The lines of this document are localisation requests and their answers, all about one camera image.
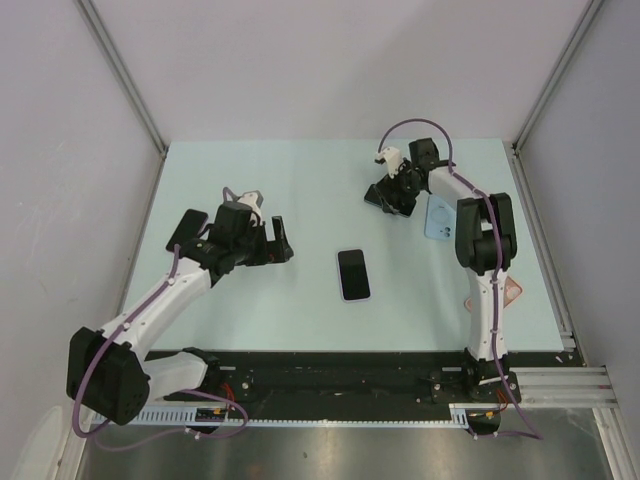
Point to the slotted cable duct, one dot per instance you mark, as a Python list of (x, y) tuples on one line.
[(338, 411)]

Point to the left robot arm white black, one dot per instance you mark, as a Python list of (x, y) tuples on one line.
[(108, 368)]

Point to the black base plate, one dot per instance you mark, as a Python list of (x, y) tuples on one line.
[(434, 378)]

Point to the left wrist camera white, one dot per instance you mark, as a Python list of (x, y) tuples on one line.
[(253, 199)]

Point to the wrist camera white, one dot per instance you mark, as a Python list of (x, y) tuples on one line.
[(392, 158), (253, 199)]

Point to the blue phone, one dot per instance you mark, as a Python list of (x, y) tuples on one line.
[(353, 276)]

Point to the black phone teal edge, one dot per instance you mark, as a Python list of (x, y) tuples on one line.
[(390, 203)]

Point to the light blue phone case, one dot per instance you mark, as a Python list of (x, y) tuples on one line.
[(440, 220)]

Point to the lilac phone case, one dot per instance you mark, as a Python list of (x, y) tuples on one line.
[(356, 301)]

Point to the pink phone case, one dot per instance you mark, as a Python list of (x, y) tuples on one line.
[(510, 293)]

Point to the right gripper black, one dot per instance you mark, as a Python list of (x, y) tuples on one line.
[(388, 186)]

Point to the black phone purple edge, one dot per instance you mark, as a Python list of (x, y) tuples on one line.
[(190, 226)]

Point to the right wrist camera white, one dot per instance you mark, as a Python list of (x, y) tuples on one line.
[(392, 158)]

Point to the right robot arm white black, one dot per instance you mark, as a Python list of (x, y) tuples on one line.
[(485, 244)]

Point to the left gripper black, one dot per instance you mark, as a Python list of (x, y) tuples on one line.
[(275, 251)]

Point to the aluminium rail frame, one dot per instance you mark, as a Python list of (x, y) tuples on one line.
[(565, 387)]

